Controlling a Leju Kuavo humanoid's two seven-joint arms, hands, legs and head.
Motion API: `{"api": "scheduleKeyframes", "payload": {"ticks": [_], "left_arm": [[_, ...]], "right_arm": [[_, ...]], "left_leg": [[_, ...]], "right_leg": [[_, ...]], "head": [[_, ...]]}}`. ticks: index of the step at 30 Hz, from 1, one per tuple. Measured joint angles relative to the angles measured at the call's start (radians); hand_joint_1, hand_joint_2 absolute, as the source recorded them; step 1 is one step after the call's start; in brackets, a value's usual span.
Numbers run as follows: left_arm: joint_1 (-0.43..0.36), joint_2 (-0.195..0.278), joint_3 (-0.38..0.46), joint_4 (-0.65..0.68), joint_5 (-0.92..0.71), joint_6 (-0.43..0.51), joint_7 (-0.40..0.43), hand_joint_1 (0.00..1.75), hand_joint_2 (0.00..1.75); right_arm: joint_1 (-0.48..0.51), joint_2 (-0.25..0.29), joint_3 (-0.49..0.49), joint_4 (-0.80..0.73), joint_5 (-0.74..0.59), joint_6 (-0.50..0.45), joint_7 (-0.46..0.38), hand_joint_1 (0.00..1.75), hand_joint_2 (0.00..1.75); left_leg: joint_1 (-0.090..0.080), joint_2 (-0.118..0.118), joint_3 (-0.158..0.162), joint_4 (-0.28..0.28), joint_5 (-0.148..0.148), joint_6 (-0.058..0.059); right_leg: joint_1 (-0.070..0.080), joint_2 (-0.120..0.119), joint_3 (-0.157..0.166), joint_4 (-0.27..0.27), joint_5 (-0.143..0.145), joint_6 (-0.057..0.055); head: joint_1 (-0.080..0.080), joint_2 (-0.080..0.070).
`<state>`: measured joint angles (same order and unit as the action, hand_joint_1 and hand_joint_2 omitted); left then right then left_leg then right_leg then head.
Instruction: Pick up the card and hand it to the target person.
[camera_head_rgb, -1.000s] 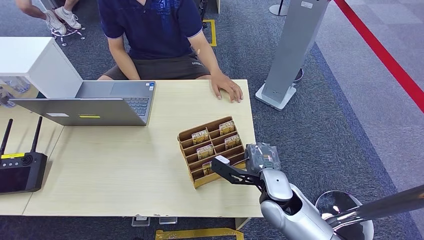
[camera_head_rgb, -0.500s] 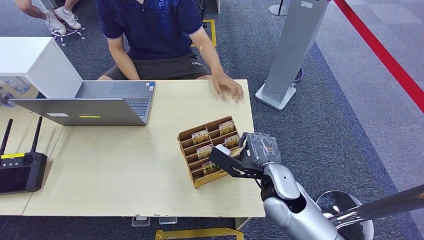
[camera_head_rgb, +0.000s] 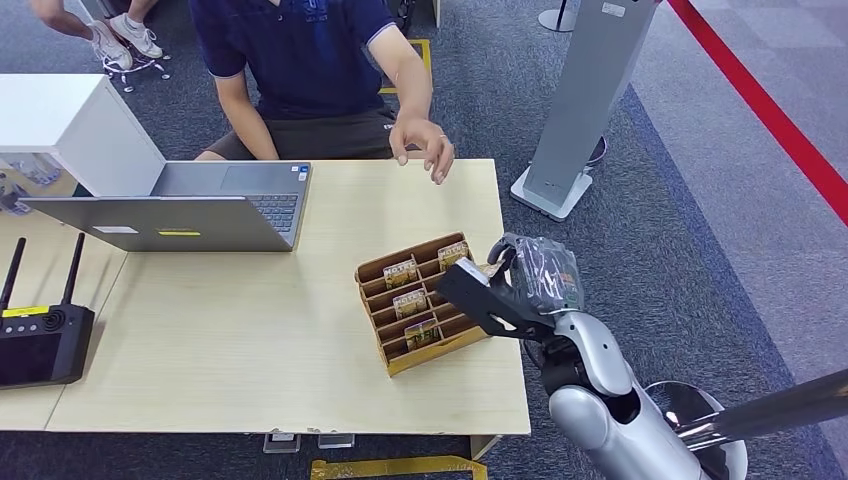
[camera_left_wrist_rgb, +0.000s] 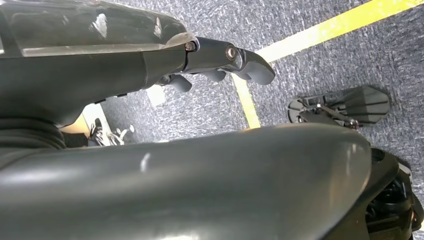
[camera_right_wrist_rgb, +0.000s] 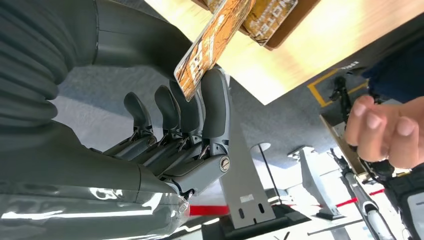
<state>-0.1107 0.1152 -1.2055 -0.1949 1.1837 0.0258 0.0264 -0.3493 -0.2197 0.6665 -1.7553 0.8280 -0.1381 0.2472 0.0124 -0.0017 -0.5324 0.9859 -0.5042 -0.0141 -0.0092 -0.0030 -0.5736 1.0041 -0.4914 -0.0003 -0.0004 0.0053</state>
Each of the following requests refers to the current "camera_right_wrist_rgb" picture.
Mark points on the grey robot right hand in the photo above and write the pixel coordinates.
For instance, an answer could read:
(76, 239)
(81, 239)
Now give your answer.
(82, 172)

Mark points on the brown card holder tray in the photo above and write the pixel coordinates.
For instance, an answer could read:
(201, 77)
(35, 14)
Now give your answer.
(298, 23)

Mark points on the black stand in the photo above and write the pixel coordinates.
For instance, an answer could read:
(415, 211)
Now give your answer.
(342, 99)

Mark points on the tan wooden board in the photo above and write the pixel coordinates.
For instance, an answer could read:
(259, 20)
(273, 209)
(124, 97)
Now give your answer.
(331, 130)

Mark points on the red barrier strip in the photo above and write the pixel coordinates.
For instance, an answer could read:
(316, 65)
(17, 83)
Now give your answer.
(208, 210)
(348, 201)

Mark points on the white grey pole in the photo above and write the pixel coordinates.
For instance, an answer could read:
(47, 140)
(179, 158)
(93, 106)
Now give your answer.
(374, 215)

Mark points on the grey metal stand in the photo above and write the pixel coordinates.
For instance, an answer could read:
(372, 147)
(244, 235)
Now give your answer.
(314, 185)

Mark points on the ribbed grey right arm sleeve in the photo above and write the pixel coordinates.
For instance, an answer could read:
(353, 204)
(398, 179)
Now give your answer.
(33, 49)

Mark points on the light wooden desk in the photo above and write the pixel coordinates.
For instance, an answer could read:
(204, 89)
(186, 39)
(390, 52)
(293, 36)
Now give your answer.
(265, 76)

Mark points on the grey metal slotted bracket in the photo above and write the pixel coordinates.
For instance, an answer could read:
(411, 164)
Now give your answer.
(245, 185)

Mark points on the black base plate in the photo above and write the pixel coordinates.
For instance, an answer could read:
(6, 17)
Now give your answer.
(265, 225)

